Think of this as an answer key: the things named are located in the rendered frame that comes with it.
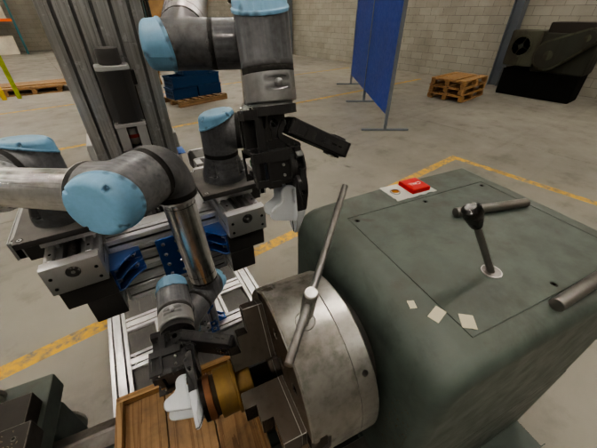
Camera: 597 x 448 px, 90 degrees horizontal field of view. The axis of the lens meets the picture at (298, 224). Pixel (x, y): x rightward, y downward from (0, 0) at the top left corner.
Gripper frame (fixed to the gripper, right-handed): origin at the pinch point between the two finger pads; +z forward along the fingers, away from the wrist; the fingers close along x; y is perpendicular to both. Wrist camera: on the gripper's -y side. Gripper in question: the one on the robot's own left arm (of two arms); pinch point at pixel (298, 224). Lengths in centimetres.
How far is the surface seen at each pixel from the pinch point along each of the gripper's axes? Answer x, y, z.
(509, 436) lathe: 12, -60, 86
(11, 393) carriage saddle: -29, 65, 36
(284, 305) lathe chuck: 5.0, 6.2, 11.9
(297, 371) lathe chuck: 14.1, 8.4, 17.0
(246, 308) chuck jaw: -0.6, 11.9, 14.0
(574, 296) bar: 26.1, -35.7, 13.2
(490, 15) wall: -611, -867, -181
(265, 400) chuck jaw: 8.8, 13.2, 26.6
